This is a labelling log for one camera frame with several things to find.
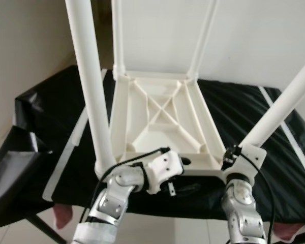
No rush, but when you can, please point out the white plastic table top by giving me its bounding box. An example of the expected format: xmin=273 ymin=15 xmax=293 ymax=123
xmin=96 ymin=70 xmax=229 ymax=177

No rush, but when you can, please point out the pink rounded object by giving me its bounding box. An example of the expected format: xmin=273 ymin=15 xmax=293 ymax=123
xmin=53 ymin=203 xmax=73 ymax=229
xmin=273 ymin=222 xmax=305 ymax=240

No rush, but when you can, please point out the black table cloth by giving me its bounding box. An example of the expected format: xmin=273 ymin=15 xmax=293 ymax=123
xmin=0 ymin=65 xmax=305 ymax=229

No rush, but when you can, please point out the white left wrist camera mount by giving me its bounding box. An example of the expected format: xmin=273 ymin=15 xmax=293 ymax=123
xmin=144 ymin=150 xmax=184 ymax=195

